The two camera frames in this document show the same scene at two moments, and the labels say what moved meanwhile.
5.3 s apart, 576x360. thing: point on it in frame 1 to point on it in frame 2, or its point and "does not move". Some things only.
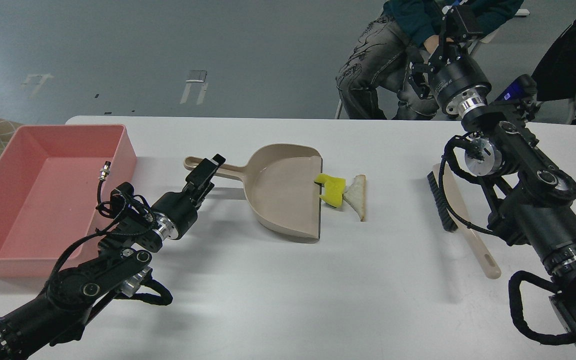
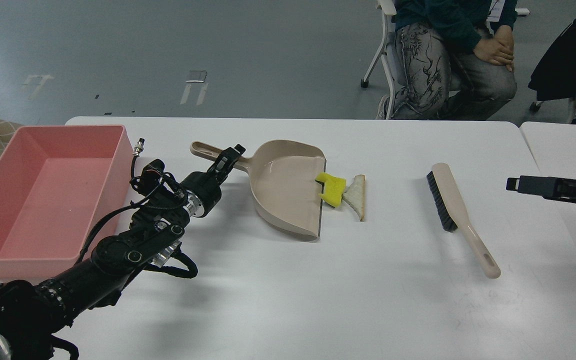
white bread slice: x=355 y=195 does not move
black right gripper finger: x=457 y=26 to x=550 y=188
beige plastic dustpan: x=279 y=185 does not move
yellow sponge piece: x=334 y=188 does not move
